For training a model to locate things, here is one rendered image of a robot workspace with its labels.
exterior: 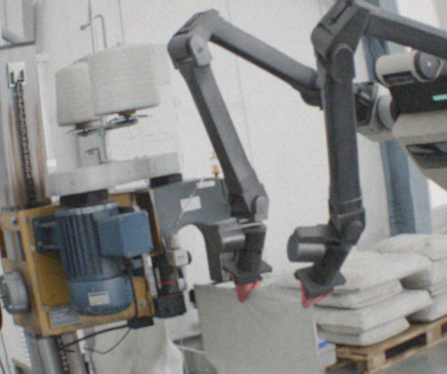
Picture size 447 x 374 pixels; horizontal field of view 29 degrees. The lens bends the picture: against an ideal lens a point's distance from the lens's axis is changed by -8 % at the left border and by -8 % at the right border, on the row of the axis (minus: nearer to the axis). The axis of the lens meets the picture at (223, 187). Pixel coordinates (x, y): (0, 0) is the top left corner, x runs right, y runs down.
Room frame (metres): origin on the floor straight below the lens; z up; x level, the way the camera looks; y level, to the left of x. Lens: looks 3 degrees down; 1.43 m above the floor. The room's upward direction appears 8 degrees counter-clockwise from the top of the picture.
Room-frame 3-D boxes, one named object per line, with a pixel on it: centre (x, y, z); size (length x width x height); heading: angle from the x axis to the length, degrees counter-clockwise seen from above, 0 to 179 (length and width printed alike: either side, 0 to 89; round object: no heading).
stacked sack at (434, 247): (5.62, -1.19, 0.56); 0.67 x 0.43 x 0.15; 33
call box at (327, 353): (2.38, -0.19, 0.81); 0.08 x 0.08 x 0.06; 33
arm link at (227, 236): (2.03, -0.02, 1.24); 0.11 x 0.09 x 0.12; 121
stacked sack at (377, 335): (5.21, -0.64, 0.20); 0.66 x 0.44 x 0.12; 33
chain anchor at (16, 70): (2.13, 0.47, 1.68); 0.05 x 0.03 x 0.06; 123
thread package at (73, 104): (2.33, 0.34, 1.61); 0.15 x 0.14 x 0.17; 33
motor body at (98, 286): (2.02, 0.31, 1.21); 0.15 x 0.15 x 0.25
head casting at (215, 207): (2.45, 0.15, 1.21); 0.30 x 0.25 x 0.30; 33
